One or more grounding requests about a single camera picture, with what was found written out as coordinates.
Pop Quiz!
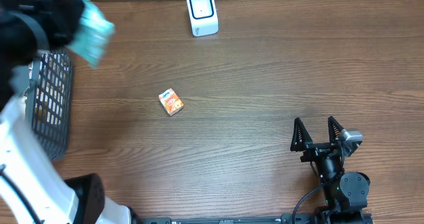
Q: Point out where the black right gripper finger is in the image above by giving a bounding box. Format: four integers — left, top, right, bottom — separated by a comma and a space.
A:
290, 117, 313, 152
327, 116, 344, 143

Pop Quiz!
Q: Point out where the teal tissue pack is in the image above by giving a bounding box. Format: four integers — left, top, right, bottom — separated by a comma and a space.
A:
66, 0, 115, 68

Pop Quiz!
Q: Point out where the small orange box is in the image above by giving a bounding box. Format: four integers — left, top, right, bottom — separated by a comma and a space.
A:
158, 88, 184, 116

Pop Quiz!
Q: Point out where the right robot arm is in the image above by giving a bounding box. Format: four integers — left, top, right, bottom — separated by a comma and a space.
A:
289, 116, 373, 224

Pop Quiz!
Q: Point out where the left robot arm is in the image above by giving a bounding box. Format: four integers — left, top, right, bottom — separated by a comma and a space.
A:
1, 0, 140, 224

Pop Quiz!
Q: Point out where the white barcode scanner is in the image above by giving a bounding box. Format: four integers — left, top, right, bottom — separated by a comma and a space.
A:
186, 0, 219, 37

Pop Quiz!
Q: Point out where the grey plastic mesh basket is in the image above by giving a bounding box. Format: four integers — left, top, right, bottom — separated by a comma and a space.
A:
11, 50, 74, 160

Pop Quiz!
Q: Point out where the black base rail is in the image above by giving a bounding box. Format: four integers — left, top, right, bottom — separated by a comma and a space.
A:
132, 212, 374, 224

